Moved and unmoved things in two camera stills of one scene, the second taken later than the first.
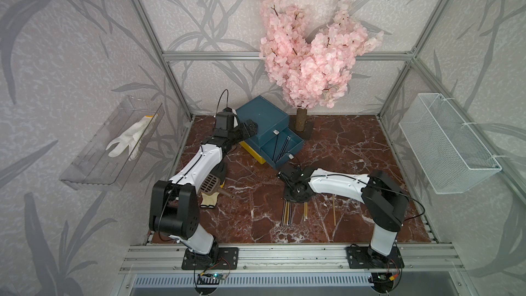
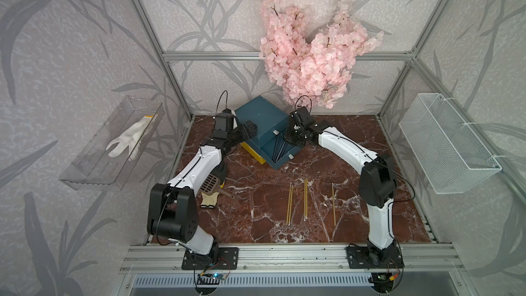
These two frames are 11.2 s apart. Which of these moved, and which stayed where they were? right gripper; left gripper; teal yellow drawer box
Moved: right gripper
Stayed: left gripper; teal yellow drawer box
